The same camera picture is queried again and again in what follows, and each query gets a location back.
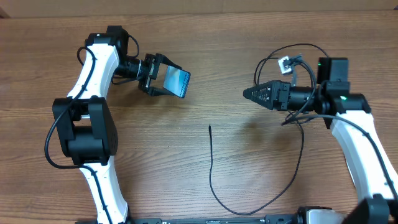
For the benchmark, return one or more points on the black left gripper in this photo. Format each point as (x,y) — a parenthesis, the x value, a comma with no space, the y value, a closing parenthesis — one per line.
(153,62)

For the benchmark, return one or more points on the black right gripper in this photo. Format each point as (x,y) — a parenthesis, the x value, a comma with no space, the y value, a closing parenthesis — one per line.
(276,90)

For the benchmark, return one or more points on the blue Galaxy smartphone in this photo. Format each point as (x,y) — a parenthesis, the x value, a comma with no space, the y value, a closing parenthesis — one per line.
(176,81)

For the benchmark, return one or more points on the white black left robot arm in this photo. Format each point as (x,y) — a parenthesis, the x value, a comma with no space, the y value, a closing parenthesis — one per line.
(84,123)

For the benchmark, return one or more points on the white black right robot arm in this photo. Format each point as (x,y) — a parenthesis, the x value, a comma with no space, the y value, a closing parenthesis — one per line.
(348,116)

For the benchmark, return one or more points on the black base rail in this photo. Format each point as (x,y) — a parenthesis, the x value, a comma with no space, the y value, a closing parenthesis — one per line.
(211,221)

